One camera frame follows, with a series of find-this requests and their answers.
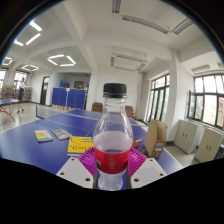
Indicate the dark door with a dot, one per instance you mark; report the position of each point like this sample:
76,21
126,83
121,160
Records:
44,90

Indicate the wide dark-framed window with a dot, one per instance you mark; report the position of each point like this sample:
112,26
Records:
208,100

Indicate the brown chair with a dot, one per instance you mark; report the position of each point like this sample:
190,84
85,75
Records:
130,111
97,107

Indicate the tall dark-framed window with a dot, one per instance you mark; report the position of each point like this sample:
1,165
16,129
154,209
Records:
158,98

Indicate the beige two-door cabinet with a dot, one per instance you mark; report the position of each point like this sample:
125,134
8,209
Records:
208,145
185,136

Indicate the grey book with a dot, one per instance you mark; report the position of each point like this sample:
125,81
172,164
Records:
61,134

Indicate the black bin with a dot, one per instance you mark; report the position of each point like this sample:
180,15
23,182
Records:
220,150

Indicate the folded blue table tennis table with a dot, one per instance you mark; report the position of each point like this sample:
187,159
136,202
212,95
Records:
70,98

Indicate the red table tennis paddle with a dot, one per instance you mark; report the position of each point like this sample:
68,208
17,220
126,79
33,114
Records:
136,144

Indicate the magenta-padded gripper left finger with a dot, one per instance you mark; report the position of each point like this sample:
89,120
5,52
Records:
74,171

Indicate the table tennis table red legs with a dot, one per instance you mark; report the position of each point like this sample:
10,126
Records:
8,101

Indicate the group of ceiling lights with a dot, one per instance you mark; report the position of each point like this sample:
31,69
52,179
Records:
61,60

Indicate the clear bottle with red label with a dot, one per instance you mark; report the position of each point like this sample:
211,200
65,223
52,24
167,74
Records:
112,156

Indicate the table tennis net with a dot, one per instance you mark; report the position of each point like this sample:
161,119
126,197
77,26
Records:
46,112

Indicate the brown cardboard box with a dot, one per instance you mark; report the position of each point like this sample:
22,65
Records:
156,138

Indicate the long ceiling strip fixture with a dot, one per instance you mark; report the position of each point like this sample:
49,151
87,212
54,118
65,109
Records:
146,22

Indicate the ceiling air conditioner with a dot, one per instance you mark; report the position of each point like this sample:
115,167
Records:
128,62

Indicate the person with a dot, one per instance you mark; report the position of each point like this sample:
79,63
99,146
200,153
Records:
21,95

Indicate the shelf unit with books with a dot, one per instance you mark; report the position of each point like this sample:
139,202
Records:
10,91

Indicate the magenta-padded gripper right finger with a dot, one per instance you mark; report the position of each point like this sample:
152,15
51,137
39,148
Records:
148,171

